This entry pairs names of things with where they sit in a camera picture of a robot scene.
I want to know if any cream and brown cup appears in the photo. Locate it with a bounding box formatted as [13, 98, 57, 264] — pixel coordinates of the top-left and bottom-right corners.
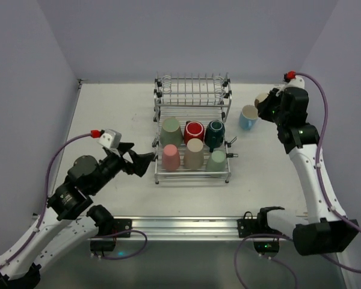
[254, 93, 269, 119]

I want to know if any light blue mug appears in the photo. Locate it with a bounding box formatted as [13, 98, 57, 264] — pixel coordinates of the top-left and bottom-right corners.
[239, 105, 258, 130]

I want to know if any pink tumbler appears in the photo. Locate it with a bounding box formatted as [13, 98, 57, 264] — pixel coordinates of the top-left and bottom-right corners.
[162, 144, 181, 172]

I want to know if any beige tumbler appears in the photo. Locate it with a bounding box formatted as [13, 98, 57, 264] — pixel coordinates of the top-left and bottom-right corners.
[184, 138, 204, 170]

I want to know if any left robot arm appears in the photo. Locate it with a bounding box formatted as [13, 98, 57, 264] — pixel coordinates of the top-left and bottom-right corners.
[0, 143, 155, 288]

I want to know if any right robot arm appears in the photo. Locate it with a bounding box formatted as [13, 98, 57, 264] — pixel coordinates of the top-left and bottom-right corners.
[257, 87, 358, 256]

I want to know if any sage green mug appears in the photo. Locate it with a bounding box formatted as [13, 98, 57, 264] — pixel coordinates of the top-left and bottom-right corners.
[159, 117, 183, 148]

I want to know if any dark green mug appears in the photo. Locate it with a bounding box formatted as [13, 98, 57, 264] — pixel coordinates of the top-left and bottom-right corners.
[204, 120, 225, 153]

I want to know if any red mug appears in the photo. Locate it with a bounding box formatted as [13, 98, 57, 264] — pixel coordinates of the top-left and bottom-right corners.
[184, 121, 205, 144]

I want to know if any light green tumbler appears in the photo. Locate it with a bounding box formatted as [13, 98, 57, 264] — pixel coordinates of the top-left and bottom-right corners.
[206, 151, 226, 172]

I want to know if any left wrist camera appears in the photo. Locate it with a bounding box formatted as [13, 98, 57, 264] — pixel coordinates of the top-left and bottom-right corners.
[97, 129, 122, 151]

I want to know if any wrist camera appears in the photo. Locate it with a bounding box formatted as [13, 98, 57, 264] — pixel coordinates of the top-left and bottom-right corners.
[97, 129, 122, 151]
[276, 70, 305, 96]

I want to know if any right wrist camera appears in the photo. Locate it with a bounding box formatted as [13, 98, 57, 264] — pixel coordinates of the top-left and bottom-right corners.
[276, 70, 305, 96]

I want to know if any silver wire dish rack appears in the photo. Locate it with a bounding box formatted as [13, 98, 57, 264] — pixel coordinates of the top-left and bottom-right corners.
[152, 73, 235, 184]

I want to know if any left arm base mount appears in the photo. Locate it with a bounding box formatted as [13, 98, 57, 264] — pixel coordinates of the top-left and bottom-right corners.
[90, 219, 132, 256]

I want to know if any aluminium mounting rail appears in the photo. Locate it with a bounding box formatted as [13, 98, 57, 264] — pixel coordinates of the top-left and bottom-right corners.
[26, 215, 316, 241]

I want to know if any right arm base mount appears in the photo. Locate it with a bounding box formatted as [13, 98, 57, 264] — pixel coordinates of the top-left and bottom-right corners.
[236, 207, 283, 257]

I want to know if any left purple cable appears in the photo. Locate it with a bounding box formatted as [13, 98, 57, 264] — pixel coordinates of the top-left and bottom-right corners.
[0, 129, 105, 278]

